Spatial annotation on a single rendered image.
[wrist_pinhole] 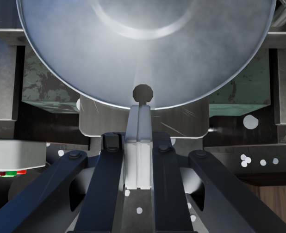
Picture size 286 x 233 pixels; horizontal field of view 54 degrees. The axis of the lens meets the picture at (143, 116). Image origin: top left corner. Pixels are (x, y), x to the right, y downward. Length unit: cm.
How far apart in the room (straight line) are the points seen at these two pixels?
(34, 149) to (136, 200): 62
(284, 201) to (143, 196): 50
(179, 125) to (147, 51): 9
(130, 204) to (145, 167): 95
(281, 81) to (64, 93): 34
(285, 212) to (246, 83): 44
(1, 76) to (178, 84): 31
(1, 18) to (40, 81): 10
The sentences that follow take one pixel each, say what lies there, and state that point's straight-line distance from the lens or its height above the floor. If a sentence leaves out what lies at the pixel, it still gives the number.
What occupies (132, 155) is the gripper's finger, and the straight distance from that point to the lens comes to 15.
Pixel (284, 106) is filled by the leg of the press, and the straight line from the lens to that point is 49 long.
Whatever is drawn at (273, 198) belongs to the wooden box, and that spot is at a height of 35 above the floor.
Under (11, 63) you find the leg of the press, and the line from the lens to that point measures 51.
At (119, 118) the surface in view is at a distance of 30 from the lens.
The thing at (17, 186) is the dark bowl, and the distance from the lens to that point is 119.
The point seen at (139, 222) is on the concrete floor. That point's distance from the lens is 111.
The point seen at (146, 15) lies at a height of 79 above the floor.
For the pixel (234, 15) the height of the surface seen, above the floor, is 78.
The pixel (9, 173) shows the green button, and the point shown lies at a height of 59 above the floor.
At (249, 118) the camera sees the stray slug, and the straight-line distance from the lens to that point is 46.
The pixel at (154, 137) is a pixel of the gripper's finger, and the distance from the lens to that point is 17.
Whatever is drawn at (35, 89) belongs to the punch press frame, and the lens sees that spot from 48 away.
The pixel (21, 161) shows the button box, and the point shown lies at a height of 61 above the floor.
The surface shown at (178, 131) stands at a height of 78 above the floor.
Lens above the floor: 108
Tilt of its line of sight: 83 degrees down
